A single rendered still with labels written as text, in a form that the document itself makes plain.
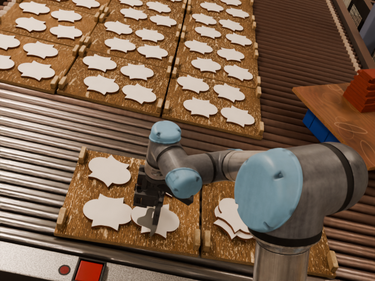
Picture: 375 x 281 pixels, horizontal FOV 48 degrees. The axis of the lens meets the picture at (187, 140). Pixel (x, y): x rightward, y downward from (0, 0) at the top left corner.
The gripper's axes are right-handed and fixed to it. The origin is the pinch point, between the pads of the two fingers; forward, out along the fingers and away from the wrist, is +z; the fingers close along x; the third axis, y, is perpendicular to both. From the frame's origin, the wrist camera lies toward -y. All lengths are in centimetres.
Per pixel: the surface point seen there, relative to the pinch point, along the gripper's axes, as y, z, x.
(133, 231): 5.9, 0.9, 4.8
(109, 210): 13.7, -0.3, -0.4
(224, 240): -21.3, 1.5, 3.1
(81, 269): 17.6, 1.2, 18.9
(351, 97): -77, -9, -73
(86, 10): 48, 2, -129
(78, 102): 35, 3, -53
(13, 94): 59, 2, -50
